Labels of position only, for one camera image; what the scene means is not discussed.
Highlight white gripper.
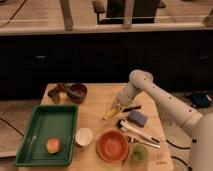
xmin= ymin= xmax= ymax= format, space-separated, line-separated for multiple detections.
xmin=116 ymin=83 xmax=141 ymax=112

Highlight yellow banana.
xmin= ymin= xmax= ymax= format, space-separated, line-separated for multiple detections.
xmin=103 ymin=103 xmax=122 ymax=120

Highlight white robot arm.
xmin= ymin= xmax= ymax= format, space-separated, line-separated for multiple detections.
xmin=116 ymin=70 xmax=213 ymax=171

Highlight blue sponge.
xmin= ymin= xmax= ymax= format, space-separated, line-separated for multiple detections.
xmin=128 ymin=110 xmax=147 ymax=127

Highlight silver metal tongs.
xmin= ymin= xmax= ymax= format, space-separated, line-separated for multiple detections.
xmin=127 ymin=135 xmax=160 ymax=149

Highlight green small cup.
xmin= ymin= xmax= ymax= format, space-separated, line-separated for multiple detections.
xmin=132 ymin=144 xmax=149 ymax=162

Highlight orange bowl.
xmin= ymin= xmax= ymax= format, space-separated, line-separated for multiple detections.
xmin=96 ymin=130 xmax=129 ymax=163

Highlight white small cup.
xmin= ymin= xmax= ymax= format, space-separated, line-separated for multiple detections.
xmin=75 ymin=128 xmax=93 ymax=147

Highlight dark brown bowl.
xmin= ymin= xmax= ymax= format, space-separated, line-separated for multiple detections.
xmin=67 ymin=83 xmax=87 ymax=104

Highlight dark blue bag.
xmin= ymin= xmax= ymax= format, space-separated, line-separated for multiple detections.
xmin=191 ymin=93 xmax=212 ymax=108

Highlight green utensil in bowl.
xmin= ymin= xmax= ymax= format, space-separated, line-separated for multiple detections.
xmin=65 ymin=85 xmax=83 ymax=98

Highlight brown small cup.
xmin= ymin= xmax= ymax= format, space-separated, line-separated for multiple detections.
xmin=48 ymin=89 xmax=60 ymax=104

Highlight green plastic tray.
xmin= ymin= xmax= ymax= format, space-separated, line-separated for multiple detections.
xmin=15 ymin=105 xmax=78 ymax=167

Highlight orange fruit in tray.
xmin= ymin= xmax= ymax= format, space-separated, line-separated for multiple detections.
xmin=46 ymin=138 xmax=61 ymax=154

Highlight black office chair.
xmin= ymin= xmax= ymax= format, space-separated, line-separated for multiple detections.
xmin=92 ymin=0 xmax=166 ymax=25

